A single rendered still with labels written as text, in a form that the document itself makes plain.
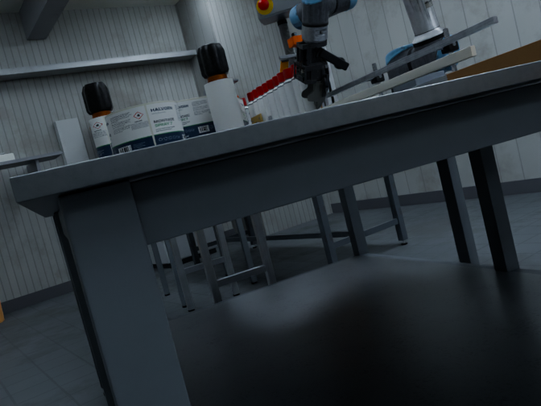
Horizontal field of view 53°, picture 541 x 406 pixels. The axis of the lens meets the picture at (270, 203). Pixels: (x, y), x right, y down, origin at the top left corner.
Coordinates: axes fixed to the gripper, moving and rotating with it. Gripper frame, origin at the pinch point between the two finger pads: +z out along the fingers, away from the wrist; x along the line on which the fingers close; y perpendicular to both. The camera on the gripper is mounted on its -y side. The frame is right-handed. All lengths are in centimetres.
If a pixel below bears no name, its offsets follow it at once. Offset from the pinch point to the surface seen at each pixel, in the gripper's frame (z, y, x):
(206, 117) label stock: 7.0, 28.7, -24.2
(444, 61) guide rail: -28, 5, 55
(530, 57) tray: -37, 13, 82
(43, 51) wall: 99, 44, -501
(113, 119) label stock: -8, 62, -1
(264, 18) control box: -18.2, -0.5, -38.7
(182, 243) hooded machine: 273, -35, -329
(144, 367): -26, 79, 102
